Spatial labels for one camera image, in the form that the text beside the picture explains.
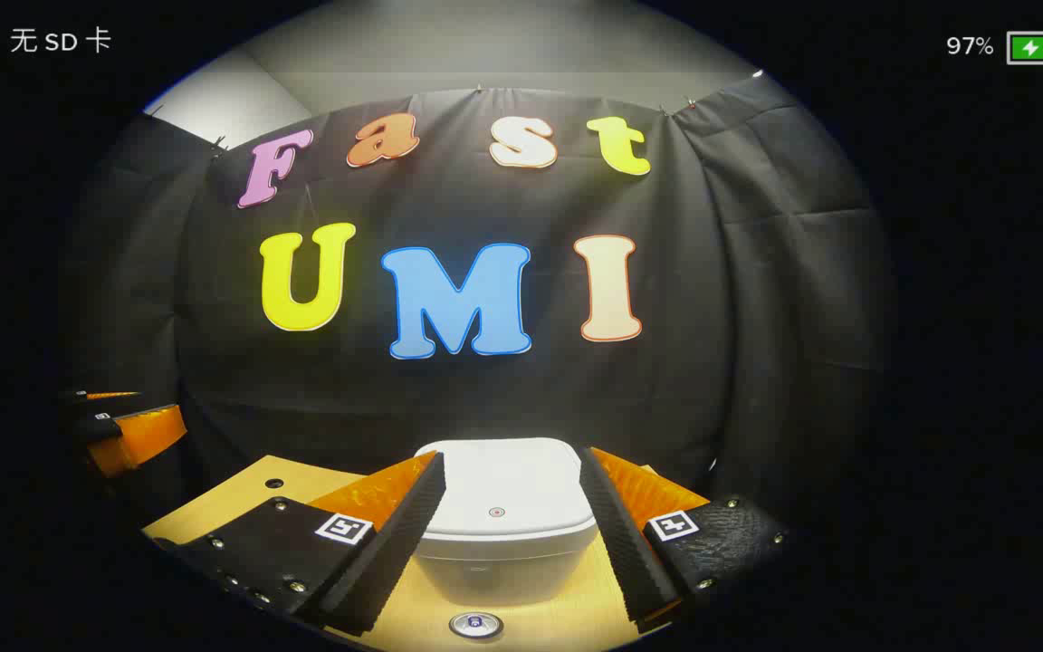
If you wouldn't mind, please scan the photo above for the black backdrop cloth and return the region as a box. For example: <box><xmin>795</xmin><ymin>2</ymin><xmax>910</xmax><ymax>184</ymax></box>
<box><xmin>60</xmin><ymin>72</ymin><xmax>894</xmax><ymax>544</ymax></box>

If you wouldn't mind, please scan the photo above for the white desktop garbage bin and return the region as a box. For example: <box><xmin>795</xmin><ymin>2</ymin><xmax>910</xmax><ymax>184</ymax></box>
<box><xmin>413</xmin><ymin>437</ymin><xmax>600</xmax><ymax>609</ymax></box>

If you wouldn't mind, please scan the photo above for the silver pop can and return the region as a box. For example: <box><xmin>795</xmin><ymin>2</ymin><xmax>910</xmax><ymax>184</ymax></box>
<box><xmin>448</xmin><ymin>611</ymin><xmax>505</xmax><ymax>642</ymax></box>

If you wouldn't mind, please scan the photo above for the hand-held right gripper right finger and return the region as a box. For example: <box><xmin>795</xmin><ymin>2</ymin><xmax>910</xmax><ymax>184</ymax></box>
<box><xmin>579</xmin><ymin>446</ymin><xmax>792</xmax><ymax>635</ymax></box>

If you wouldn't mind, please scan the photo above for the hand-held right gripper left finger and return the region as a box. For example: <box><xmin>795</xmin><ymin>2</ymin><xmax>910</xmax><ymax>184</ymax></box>
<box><xmin>152</xmin><ymin>450</ymin><xmax>447</xmax><ymax>638</ymax></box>

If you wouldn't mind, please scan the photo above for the wooden desktop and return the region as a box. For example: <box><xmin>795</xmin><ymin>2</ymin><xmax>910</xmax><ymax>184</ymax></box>
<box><xmin>141</xmin><ymin>455</ymin><xmax>713</xmax><ymax>652</ymax></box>

